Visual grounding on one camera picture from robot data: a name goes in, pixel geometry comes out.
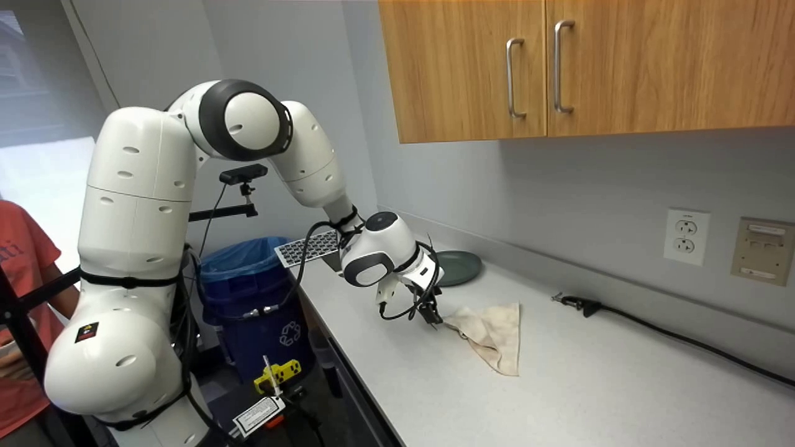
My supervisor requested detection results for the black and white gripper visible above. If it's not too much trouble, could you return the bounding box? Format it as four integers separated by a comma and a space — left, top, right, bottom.
378, 244, 444, 325

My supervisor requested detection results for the beige cloth towel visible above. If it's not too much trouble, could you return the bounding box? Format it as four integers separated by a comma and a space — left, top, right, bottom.
444, 304, 522, 377

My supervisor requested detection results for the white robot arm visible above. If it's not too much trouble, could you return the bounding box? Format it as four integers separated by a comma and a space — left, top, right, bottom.
41, 79, 443, 447

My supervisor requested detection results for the dark green plate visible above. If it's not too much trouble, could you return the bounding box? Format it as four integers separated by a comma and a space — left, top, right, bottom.
436, 250, 482, 288

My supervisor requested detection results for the yellow tool on floor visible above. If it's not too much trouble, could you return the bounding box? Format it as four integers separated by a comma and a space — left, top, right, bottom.
254, 361, 302, 396

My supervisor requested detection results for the blue recycling bin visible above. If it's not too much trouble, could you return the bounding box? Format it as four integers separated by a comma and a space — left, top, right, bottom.
199, 236, 312, 383

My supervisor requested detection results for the wooden cabinet left door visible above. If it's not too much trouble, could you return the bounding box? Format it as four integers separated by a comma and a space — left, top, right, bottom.
378, 0, 546, 144

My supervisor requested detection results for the wooden cabinet door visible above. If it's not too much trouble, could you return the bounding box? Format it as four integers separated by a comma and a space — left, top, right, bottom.
546, 0, 795, 137
378, 0, 546, 144

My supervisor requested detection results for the wooden cabinet right door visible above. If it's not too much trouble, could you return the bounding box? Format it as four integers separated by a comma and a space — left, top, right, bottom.
546, 0, 795, 137

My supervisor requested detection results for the person in red shirt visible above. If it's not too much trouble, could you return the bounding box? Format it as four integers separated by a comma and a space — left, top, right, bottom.
0, 197, 81, 442

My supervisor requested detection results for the black cable on counter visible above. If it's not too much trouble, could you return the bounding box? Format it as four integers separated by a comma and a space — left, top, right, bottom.
553, 290, 795, 387

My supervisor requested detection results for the black camera on stand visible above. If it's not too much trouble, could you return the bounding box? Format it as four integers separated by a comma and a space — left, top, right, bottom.
219, 165, 269, 186

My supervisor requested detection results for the silver right cabinet handle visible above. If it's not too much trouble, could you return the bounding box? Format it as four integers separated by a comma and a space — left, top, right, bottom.
551, 20, 576, 115

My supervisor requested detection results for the silver cabinet handle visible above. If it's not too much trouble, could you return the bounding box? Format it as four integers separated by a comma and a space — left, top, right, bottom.
551, 20, 576, 115
505, 37, 527, 120

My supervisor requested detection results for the white wall power outlet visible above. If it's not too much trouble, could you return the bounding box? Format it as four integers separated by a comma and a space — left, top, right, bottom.
664, 210, 711, 265

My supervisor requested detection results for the silver left cabinet handle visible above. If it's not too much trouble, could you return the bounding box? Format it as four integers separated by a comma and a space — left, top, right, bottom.
505, 37, 527, 120

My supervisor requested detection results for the beige wall plate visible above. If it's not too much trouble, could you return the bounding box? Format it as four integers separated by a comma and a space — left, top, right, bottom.
730, 217, 795, 285

